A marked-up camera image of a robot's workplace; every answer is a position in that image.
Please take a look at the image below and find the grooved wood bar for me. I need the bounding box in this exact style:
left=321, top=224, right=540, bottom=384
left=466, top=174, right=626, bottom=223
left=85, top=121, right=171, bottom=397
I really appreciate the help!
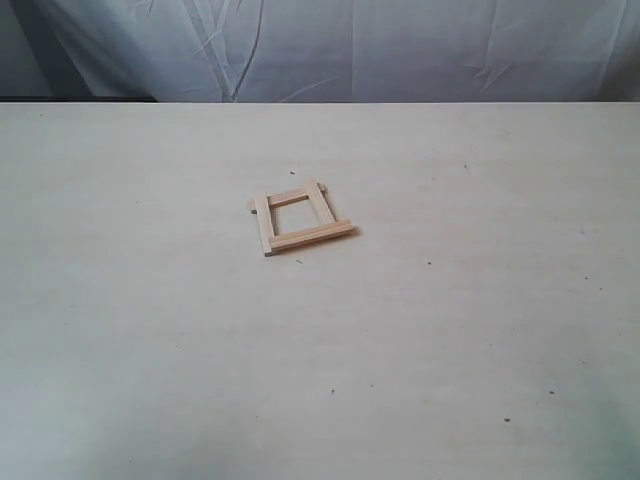
left=269, top=220, right=355, bottom=251

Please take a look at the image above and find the wood bar with magnet dots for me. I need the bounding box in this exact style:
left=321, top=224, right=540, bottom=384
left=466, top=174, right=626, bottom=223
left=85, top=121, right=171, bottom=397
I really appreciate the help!
left=248, top=183, right=328, bottom=214

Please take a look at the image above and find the plain wood bar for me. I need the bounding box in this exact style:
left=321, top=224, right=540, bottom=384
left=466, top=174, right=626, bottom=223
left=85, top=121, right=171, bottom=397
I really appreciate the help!
left=254, top=192, right=275, bottom=257

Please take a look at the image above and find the white backdrop cloth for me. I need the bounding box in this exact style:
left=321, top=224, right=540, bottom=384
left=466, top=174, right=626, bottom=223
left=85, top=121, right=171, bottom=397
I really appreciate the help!
left=1, top=1, right=639, bottom=103

